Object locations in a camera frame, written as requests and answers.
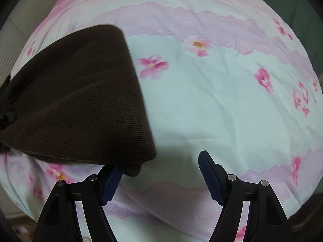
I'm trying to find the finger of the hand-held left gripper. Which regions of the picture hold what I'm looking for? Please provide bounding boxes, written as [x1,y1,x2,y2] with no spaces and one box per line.
[0,74,17,132]

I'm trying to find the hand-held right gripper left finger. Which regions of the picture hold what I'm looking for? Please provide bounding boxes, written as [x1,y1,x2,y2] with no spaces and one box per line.
[33,165,125,242]

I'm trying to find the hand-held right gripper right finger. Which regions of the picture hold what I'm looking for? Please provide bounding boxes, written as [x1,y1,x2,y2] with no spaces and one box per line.
[198,150,291,242]

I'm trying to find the brown pants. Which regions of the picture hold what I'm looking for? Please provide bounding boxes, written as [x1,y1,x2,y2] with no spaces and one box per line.
[0,24,157,177]

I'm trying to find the pink floral bedsheet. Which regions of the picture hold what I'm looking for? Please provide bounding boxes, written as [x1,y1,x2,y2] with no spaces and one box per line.
[0,0,321,242]

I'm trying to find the white louvered wardrobe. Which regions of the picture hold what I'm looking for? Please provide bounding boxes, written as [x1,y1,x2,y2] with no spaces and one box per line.
[0,0,66,81]

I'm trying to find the green curtain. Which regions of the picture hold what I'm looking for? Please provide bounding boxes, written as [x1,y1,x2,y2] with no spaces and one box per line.
[252,0,315,32]

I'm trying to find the dark bed frame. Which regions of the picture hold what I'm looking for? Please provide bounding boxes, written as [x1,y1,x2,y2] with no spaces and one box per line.
[288,202,323,234]

